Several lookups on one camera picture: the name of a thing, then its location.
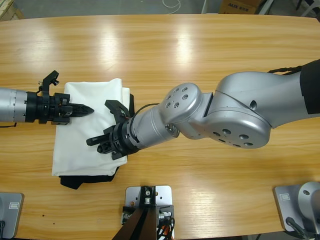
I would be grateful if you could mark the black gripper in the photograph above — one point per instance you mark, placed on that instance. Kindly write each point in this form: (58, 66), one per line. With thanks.
(47, 108)
(121, 142)

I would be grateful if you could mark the white t-shirt with black logo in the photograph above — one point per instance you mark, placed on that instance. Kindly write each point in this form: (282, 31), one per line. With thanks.
(82, 140)

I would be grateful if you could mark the black garment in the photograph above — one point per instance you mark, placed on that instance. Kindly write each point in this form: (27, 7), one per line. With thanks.
(75, 181)

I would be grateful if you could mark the black clamp block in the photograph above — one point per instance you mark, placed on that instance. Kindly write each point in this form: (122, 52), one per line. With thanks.
(166, 208)

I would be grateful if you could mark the wooden crate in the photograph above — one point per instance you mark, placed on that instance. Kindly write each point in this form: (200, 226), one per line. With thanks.
(8, 8)

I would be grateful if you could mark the cardboard box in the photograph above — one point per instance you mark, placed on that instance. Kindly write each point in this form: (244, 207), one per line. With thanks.
(237, 6)

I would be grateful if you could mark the white plastic chair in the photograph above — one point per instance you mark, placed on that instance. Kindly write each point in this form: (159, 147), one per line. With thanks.
(311, 11)

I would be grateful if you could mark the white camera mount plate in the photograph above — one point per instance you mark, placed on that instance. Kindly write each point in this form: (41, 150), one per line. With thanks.
(163, 193)

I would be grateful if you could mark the dark camera post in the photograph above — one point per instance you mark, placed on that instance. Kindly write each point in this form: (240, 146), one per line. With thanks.
(140, 225)

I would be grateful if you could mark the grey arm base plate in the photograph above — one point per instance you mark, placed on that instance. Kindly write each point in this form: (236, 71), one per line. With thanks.
(283, 207)
(10, 215)

